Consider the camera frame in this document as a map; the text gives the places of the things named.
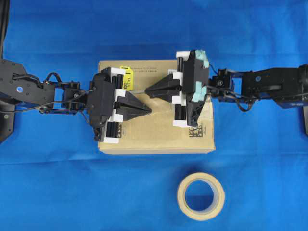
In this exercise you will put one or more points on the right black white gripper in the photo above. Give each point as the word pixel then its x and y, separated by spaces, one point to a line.
pixel 186 88

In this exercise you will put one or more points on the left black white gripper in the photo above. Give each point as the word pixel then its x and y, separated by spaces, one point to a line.
pixel 106 88

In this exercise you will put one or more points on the beige cut tape piece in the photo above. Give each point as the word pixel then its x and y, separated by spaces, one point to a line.
pixel 157 105

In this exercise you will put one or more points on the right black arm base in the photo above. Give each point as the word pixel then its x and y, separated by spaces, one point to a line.
pixel 303 119

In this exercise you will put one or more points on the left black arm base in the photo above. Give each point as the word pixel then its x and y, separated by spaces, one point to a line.
pixel 6 121

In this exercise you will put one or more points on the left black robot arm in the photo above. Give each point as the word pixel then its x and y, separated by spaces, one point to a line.
pixel 51 96

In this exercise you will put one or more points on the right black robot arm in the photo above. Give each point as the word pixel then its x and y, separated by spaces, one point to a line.
pixel 288 87

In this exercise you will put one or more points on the brown cardboard box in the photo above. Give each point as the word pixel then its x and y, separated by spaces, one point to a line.
pixel 155 134

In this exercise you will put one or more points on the beige masking tape roll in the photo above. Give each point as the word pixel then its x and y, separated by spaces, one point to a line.
pixel 218 197

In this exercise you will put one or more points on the yellow sticker label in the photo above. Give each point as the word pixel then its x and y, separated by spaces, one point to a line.
pixel 128 78

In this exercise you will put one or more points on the blue table cloth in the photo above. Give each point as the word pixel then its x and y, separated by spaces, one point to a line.
pixel 54 178

